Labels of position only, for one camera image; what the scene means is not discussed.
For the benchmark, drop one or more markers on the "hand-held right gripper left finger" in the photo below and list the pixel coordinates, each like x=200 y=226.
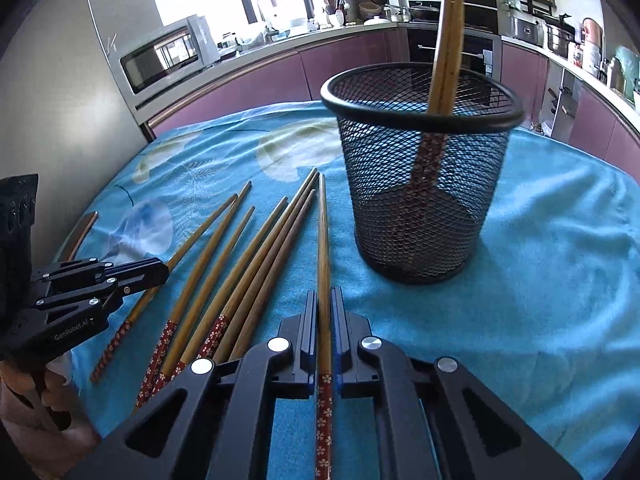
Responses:
x=312 y=325

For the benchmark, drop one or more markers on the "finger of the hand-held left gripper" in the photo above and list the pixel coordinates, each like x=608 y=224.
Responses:
x=70 y=272
x=145 y=272

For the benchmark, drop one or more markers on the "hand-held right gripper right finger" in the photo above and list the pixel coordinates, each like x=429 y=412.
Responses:
x=336 y=325

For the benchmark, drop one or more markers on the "row of wooden chopsticks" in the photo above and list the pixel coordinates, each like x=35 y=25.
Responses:
x=280 y=240

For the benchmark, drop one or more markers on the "person's left hand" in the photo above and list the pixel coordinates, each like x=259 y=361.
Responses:
x=55 y=410

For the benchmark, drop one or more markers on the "grey refrigerator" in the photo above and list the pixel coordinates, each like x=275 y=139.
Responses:
x=75 y=85

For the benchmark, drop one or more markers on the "silver microwave oven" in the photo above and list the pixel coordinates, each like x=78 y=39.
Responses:
x=160 y=57

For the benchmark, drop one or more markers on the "blue floral tablecloth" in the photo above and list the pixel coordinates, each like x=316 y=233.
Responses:
x=550 y=260

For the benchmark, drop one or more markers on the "purple kitchen cabinets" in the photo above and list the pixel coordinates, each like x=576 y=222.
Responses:
x=280 y=75

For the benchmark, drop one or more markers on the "black built-in oven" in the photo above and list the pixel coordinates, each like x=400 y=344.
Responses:
x=475 y=50

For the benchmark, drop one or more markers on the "black wok with lid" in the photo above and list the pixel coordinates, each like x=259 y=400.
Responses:
x=425 y=11

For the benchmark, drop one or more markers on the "stainless steel pot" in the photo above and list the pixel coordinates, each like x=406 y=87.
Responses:
x=557 y=40

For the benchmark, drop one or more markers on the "pink kettle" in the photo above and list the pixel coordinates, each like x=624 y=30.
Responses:
x=593 y=35

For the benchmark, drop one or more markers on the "mint green appliance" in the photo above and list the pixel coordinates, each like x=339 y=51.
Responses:
x=627 y=67

